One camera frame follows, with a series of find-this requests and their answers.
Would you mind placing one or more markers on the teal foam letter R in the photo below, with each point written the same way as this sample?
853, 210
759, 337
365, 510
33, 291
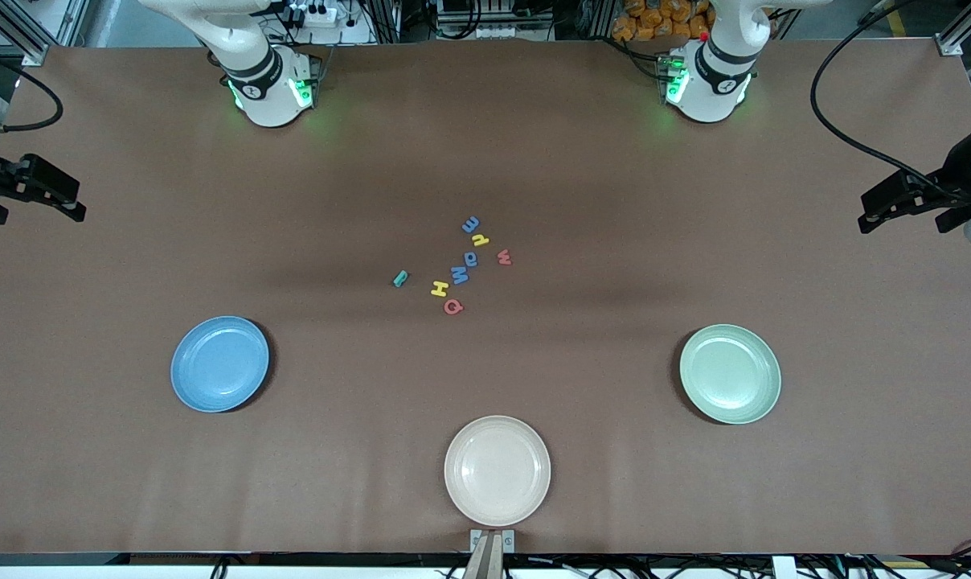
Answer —
400, 279

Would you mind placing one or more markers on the metal equipment shelf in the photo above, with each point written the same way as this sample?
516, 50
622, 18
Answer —
493, 20

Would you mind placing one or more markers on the beige plate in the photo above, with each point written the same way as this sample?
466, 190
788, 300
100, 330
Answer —
497, 470

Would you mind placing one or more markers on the green plate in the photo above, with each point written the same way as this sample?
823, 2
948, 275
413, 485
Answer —
730, 374

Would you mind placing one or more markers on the blue plate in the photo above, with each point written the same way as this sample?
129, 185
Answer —
219, 363

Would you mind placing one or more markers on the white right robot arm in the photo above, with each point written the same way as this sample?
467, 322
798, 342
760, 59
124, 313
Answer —
252, 56

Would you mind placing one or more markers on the red foam letter w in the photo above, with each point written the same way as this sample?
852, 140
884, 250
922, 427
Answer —
504, 258

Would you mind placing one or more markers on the white power strip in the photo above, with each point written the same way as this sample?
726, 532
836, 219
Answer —
313, 16

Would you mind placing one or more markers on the blue foam letter E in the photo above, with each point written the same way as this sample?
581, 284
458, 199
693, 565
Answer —
470, 224

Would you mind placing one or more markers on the yellow lowercase foam letter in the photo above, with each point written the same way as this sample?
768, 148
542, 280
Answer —
481, 240

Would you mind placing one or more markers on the aluminium frame profile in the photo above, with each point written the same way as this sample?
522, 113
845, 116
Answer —
19, 36
960, 32

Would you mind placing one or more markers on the red foam letter Q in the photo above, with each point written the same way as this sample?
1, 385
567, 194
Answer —
452, 307

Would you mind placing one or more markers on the blue foam letter M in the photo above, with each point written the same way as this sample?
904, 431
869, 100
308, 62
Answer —
460, 276

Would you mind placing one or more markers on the bag of orange items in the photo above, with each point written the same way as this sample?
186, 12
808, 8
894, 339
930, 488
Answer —
654, 20

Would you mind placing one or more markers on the yellow foam letter H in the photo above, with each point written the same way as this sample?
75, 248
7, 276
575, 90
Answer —
439, 289

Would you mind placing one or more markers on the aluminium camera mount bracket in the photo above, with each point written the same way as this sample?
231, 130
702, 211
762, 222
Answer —
492, 551

